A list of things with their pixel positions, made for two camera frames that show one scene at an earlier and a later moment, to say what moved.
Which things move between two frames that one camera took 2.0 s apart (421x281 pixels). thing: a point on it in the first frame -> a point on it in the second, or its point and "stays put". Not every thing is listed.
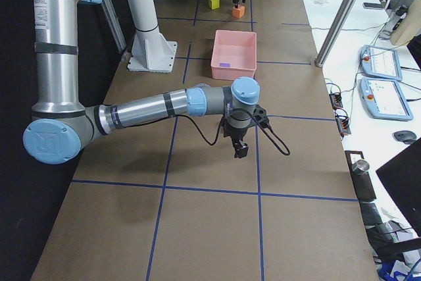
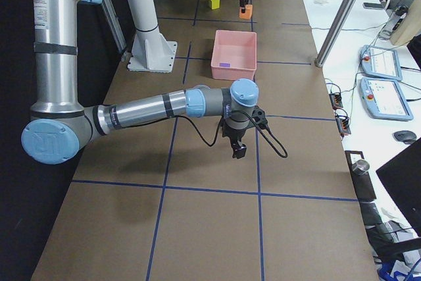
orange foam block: x=238 y=12 -> x=248 y=13
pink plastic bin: x=234 y=54 stays put
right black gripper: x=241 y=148 stays put
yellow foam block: x=214 y=2 stays put
